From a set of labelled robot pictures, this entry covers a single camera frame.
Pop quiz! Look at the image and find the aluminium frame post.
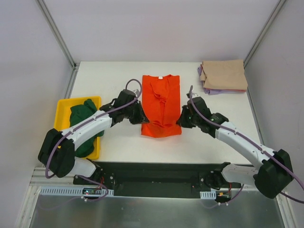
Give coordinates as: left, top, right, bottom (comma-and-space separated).
243, 0, 287, 68
37, 0, 80, 70

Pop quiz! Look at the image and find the right aluminium frame post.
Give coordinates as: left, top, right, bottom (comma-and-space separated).
243, 0, 287, 68

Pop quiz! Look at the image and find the folded tan t-shirt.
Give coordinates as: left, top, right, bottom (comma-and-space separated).
202, 59, 248, 90

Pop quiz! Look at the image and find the green t-shirt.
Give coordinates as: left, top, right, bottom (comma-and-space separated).
69, 99, 104, 158

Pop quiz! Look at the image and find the folded lavender t-shirt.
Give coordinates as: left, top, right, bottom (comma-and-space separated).
197, 64, 229, 95

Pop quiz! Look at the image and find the orange t-shirt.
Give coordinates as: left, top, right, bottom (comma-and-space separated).
141, 75, 182, 138

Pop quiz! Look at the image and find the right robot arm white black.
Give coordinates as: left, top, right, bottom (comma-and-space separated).
177, 97, 294, 199

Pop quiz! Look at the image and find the right white cable duct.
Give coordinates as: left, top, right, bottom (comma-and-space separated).
199, 190, 217, 200

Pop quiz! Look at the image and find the left aluminium frame post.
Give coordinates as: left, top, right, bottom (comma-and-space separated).
37, 0, 80, 70

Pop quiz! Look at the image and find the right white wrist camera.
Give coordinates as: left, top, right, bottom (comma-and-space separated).
186, 91, 200, 99

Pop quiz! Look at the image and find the yellow plastic bin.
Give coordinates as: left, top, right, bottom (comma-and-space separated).
54, 96, 101, 160

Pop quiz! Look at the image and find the left white cable duct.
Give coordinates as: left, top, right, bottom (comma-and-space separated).
40, 186, 114, 197

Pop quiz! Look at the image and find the folded pink t-shirt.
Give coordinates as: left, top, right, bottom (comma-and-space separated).
235, 89, 247, 93

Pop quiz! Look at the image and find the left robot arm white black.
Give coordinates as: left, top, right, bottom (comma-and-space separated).
38, 89, 149, 185

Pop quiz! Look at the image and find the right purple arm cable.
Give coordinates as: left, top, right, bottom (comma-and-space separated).
189, 85, 304, 207

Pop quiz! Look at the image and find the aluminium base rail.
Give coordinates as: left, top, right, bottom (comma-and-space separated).
29, 167, 76, 187

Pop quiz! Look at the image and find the white cable duct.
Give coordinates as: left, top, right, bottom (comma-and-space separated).
199, 190, 217, 200
40, 186, 114, 197

